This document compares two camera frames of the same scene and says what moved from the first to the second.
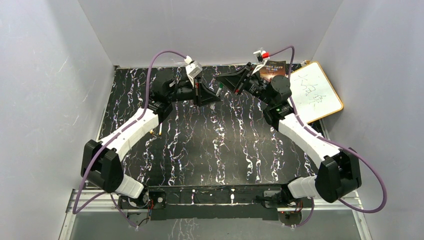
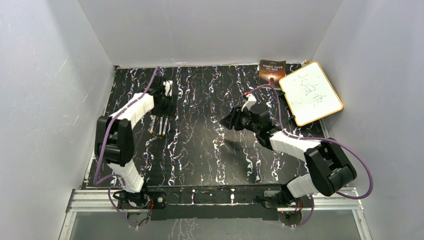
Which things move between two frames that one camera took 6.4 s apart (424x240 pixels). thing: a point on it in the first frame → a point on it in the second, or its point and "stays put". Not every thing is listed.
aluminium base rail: [109, 200] stays put
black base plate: [237, 202] stays put
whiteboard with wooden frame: [312, 93] stays put
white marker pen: [212, 105] → [166, 122]
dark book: [272, 68] stays put
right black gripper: [234, 80] → [233, 118]
